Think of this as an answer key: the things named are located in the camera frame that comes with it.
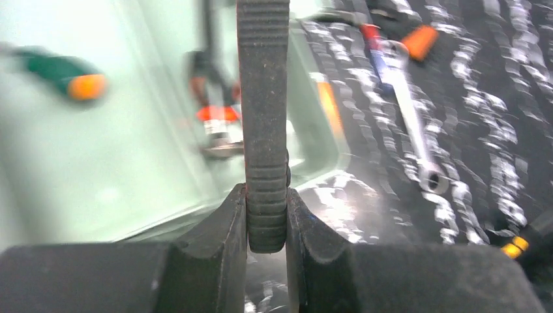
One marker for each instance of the orange utility knife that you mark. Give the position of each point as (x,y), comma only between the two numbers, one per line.
(328,103)

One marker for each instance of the green handled screwdriver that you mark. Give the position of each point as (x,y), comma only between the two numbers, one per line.
(73,78)

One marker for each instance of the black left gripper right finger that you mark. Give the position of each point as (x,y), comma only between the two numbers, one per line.
(327,273)

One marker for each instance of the red black utility knife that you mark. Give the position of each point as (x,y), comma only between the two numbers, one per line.
(262,39)

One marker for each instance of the yellow black screwdriver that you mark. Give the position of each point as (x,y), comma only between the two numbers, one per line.
(533,241)

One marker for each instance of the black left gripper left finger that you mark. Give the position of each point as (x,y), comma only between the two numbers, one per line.
(202,271)

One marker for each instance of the blue handled screwdriver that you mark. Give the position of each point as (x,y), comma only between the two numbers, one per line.
(373,51)

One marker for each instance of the red needle nose pliers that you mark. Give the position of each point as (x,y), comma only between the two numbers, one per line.
(214,94)

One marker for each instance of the silver combination wrench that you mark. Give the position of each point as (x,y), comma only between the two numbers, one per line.
(430,175)

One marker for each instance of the orange black hex key holder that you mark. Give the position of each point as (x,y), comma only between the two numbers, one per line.
(399,25)

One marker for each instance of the green plastic tool box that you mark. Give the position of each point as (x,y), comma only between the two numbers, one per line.
(125,163)

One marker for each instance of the black marbled table mat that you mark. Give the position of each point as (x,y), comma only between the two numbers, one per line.
(484,94)

